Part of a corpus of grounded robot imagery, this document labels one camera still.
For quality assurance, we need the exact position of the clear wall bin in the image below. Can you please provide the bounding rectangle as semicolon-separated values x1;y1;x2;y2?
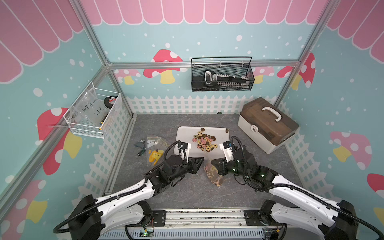
63;82;122;139

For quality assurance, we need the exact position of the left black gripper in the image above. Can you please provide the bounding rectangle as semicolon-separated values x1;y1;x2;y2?
169;156;205;183

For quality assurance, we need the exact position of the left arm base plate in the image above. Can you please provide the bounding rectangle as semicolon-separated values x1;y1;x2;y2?
133;211;167;227

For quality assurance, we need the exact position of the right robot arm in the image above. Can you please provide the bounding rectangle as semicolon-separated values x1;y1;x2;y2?
212;136;384;240

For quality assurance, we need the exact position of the black tape roll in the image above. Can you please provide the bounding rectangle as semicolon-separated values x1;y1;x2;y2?
104;96;118;109

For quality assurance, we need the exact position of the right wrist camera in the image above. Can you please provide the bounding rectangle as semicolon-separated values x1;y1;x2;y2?
219;141;234;163

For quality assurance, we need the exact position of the clear ziploc bag of cookies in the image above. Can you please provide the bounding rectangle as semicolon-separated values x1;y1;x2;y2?
204;160;224;187

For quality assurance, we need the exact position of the white plastic tray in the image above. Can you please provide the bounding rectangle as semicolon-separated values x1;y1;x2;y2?
176;127;230;160

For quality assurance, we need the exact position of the socket wrench set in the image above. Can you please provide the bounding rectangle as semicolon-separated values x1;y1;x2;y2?
203;71;250;90

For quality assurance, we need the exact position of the pile of round cookies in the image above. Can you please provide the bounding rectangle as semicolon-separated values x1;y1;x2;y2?
192;128;219;153

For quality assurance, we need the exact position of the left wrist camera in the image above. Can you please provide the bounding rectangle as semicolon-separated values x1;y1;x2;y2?
178;142;192;163

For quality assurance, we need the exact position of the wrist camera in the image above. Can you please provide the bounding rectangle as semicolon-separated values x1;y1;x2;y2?
178;142;192;163
219;141;234;163

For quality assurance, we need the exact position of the black wire mesh basket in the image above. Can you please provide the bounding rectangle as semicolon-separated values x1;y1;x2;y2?
191;57;255;92

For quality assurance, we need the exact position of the ziploc bag with yellow chick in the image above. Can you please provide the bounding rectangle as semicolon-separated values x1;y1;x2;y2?
146;136;170;166

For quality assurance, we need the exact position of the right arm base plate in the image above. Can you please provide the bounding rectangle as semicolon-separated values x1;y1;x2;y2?
244;210;280;226

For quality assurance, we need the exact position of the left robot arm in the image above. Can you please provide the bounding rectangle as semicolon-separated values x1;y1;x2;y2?
53;141;205;240

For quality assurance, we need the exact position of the white box with brown lid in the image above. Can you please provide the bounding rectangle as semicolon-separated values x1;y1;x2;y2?
238;97;299;154

